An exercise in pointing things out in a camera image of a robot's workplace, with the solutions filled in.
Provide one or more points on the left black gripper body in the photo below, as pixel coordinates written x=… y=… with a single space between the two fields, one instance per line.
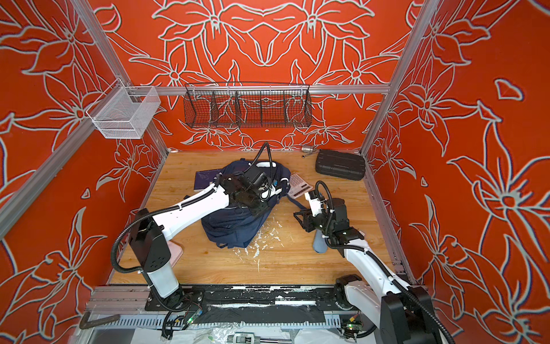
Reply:
x=256 y=202

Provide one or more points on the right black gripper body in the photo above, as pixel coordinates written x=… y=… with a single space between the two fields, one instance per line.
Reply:
x=322 y=222

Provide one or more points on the navy blue student backpack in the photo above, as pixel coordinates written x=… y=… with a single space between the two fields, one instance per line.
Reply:
x=236 y=226

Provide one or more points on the purple notebook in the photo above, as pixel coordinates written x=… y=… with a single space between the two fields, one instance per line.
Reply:
x=204 y=179

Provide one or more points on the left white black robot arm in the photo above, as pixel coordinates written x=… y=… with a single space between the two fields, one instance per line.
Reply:
x=142 y=246

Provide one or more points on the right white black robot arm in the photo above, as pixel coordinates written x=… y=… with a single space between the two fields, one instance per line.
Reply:
x=398 y=311

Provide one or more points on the grey pencil pouch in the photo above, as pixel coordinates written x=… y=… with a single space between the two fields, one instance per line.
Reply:
x=319 y=245

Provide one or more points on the pink calculator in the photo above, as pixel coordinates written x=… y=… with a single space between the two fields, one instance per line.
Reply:
x=298 y=186

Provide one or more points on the black plastic tool case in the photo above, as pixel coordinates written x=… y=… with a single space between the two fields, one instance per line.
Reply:
x=339 y=164

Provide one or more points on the small silver metal cylinder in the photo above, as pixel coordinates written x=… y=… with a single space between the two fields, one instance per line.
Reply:
x=308 y=150

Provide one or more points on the pink flat case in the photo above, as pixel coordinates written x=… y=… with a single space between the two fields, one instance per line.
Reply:
x=176 y=252

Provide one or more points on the dark metal hex key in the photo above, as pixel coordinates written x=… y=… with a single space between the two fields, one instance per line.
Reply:
x=87 y=323

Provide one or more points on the black wire wall basket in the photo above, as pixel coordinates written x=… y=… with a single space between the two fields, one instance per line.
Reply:
x=255 y=105

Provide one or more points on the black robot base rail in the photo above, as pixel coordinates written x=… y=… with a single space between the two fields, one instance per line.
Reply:
x=263 y=304

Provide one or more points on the white wire mesh basket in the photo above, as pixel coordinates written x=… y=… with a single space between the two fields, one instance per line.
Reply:
x=122 y=112

